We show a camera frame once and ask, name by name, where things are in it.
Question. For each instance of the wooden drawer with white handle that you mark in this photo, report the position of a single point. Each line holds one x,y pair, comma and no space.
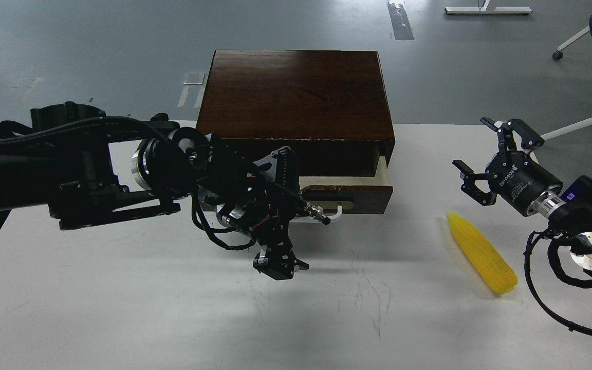
353,182

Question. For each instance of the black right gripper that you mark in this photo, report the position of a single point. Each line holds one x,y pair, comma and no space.
522,182

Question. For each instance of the yellow plastic corn cob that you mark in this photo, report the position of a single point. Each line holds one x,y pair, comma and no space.
485,259

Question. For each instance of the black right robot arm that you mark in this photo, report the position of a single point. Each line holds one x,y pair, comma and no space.
568,211

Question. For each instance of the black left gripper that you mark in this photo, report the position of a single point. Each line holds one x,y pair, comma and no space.
269,201

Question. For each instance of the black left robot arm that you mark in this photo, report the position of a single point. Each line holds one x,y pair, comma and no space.
92,169

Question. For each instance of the dark wooden drawer cabinet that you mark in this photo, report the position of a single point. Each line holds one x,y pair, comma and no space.
329,106

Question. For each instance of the white desk base foot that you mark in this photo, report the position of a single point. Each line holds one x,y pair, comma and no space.
488,8

